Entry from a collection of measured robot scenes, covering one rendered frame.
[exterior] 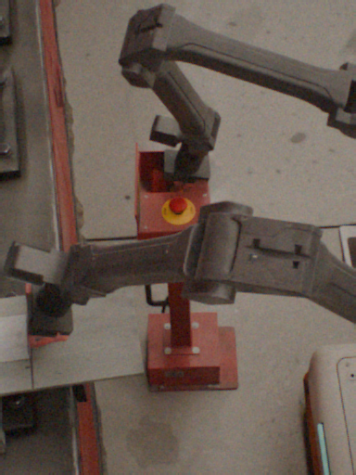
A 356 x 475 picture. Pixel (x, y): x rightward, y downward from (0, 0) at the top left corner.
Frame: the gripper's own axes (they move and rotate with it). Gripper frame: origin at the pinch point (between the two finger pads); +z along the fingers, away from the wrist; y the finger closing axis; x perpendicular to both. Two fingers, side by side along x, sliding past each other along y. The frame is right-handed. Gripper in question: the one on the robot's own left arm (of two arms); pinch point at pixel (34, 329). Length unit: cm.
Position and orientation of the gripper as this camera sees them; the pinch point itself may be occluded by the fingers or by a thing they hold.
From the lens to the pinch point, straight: 154.4
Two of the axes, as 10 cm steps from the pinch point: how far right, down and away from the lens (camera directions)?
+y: 1.3, 8.2, -5.6
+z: -4.4, 5.5, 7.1
